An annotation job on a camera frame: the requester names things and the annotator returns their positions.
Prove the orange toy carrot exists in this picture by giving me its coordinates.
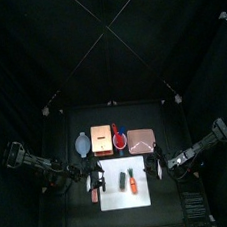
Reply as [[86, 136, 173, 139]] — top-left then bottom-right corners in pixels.
[[126, 167, 140, 196]]

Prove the pink square container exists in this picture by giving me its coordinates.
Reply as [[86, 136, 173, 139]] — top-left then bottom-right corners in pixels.
[[126, 127, 157, 156]]

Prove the pink plastic cup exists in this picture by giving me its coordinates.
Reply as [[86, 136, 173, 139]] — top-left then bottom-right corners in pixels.
[[111, 132, 129, 152]]

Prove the white cutting board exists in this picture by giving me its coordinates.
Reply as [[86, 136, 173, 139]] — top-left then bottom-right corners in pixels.
[[94, 154, 152, 213]]

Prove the toy salmon sushi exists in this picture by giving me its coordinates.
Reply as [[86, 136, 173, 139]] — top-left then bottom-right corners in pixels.
[[90, 188, 100, 204]]

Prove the grey frame clamp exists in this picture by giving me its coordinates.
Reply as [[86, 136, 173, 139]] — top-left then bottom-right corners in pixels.
[[217, 10, 227, 22]]

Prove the dark green toy sushi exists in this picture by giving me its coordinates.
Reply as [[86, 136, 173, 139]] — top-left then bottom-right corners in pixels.
[[117, 170, 129, 192]]

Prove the red plastic utensil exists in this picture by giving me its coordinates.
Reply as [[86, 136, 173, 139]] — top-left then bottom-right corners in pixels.
[[111, 122, 121, 147]]

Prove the wooden box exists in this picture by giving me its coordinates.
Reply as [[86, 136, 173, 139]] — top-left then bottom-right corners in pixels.
[[88, 124, 115, 158]]

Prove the thin diagonal string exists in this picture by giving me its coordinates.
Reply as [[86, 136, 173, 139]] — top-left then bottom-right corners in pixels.
[[31, 0, 161, 110], [63, 0, 180, 112]]

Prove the pale blue plastic bowl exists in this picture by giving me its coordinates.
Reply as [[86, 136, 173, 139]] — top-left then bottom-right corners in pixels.
[[73, 131, 93, 159]]

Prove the grey frame corner bracket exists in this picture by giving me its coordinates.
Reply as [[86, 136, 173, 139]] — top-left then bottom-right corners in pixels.
[[174, 93, 184, 105], [40, 105, 51, 117]]

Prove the blue plastic utensil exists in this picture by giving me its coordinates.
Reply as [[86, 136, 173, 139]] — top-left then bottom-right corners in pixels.
[[117, 125, 127, 139]]

